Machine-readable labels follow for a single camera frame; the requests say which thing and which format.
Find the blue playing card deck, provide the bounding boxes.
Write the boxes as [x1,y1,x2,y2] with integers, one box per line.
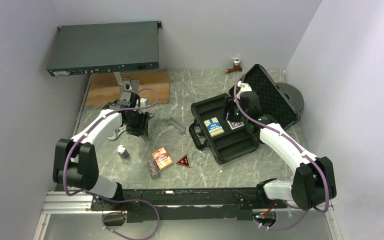
[227,121,244,130]

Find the black poker set case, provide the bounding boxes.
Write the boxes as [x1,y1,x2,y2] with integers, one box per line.
[189,64,305,164]

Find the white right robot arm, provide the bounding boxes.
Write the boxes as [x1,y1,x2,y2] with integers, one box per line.
[228,90,337,213]

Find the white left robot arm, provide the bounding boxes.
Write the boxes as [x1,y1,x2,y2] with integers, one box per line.
[52,90,155,210]

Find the blue texas holdem booklet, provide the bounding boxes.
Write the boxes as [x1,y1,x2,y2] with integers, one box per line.
[204,117,225,138]

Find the purple 500 chip stack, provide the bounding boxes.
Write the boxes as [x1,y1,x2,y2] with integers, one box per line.
[116,145,130,160]

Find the brown bottle with cap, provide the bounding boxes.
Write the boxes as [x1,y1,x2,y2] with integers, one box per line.
[224,58,243,74]

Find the grey metal stand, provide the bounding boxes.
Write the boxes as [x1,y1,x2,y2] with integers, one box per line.
[113,72,139,95]

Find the red playing card deck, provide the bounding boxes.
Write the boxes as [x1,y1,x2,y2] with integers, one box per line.
[151,147,174,170]

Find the dark grey round disc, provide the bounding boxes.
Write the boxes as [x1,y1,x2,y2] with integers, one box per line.
[276,82,305,112]

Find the brown wooden board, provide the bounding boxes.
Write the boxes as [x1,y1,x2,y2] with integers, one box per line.
[85,70,170,107]

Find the multicolour lying chip stack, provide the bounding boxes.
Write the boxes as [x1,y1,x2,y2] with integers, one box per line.
[146,160,161,179]

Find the red triangular dealer button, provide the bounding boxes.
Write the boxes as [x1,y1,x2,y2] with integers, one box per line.
[176,154,191,168]

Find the clear round disc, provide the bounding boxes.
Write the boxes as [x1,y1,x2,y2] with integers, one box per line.
[192,151,207,166]

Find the dark green rack server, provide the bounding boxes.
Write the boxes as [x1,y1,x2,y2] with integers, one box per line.
[46,20,162,77]

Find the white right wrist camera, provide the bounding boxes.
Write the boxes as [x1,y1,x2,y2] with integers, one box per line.
[236,81,253,98]

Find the red handled adjustable wrench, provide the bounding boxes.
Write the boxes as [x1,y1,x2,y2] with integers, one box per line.
[107,111,155,141]

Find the grey plastic bracket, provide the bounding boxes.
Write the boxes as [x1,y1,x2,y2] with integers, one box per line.
[166,117,187,135]

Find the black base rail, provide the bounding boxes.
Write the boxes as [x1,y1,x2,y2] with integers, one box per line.
[89,187,287,223]

